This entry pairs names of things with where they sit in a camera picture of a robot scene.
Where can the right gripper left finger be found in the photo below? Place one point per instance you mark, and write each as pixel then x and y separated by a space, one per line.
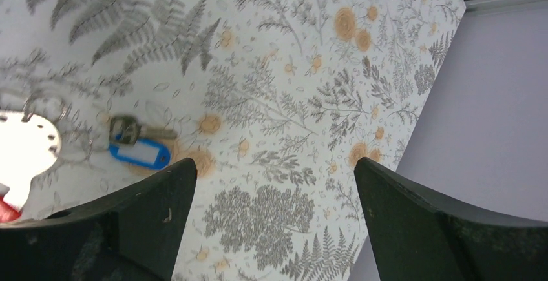
pixel 131 234

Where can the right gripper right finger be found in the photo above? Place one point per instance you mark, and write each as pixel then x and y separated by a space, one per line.
pixel 418 233

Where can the blue tag key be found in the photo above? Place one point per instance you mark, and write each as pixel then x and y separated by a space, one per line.
pixel 137 144

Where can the red tag keyring bundle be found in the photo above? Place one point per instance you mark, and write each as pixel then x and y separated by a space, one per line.
pixel 44 158

